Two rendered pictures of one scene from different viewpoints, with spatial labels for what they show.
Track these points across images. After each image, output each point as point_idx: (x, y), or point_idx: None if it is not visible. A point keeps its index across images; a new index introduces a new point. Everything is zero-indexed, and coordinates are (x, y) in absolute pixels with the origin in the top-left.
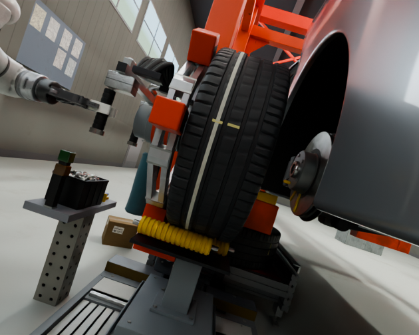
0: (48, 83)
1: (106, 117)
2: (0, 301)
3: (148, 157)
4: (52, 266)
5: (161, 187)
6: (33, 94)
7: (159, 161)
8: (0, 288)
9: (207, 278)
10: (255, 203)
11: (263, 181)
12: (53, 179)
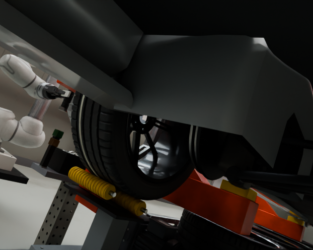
0: (49, 86)
1: (69, 99)
2: (13, 241)
3: (67, 112)
4: (46, 222)
5: None
6: (42, 93)
7: None
8: (20, 236)
9: None
10: (222, 194)
11: None
12: (47, 147)
